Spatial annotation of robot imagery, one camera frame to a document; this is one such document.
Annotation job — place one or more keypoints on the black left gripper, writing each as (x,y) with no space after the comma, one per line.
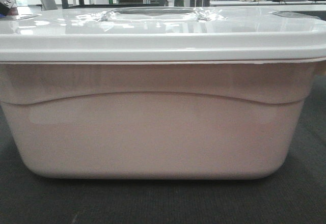
(6,6)

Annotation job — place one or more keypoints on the grey office chair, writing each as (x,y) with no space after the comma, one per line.
(48,5)

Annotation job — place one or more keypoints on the white far table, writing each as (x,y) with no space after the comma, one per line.
(265,3)

